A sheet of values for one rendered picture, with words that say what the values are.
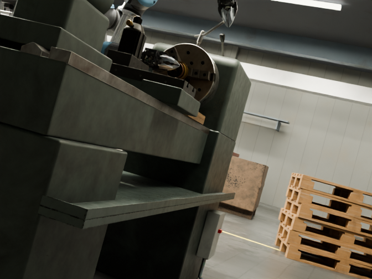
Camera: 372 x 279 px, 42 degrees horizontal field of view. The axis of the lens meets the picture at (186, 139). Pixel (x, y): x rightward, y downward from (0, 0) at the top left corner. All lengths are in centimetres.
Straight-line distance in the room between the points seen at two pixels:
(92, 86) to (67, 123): 12
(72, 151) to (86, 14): 37
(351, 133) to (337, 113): 56
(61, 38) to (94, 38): 20
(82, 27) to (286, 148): 1109
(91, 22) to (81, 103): 26
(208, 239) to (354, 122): 967
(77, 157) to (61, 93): 15
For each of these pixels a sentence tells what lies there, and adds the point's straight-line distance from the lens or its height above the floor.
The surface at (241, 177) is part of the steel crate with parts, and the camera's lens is 726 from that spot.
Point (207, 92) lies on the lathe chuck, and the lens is 235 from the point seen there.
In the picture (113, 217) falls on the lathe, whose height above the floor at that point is 53.
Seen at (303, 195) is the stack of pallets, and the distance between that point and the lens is 485.
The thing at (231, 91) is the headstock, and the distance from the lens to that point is 251.
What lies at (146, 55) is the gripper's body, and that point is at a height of 108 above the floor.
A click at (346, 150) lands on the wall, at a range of 1211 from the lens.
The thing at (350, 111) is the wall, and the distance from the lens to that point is 1222.
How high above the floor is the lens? 73
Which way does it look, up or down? 1 degrees up
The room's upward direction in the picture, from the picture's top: 15 degrees clockwise
